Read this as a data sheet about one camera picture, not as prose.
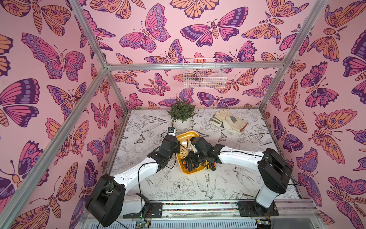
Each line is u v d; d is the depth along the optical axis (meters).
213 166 0.87
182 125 1.09
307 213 0.73
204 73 0.95
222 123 1.09
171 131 0.74
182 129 1.06
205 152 0.66
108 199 0.41
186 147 0.88
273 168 0.50
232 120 1.10
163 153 0.65
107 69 0.93
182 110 0.92
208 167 0.87
